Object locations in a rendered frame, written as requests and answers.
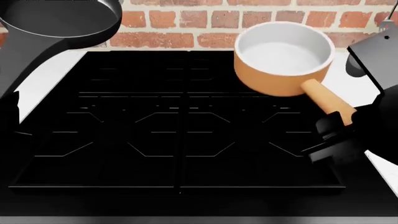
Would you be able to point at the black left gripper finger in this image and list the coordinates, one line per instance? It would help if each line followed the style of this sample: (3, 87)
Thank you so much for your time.
(12, 109)

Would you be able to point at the hanging black kitchen utensil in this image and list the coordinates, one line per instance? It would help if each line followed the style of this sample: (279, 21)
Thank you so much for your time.
(387, 22)

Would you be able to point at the orange saucepan with white interior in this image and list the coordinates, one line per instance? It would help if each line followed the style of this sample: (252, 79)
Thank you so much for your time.
(280, 56)

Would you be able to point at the black frying pan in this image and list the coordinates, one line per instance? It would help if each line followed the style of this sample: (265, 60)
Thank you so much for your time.
(59, 16)

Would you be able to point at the black stove range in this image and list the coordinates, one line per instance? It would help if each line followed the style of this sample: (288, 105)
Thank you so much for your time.
(199, 205)

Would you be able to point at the black cast iron stove grate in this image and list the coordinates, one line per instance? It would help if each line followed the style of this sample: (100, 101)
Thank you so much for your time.
(248, 168)
(102, 168)

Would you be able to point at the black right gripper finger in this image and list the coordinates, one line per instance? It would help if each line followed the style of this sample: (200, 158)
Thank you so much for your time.
(325, 128)
(348, 117)

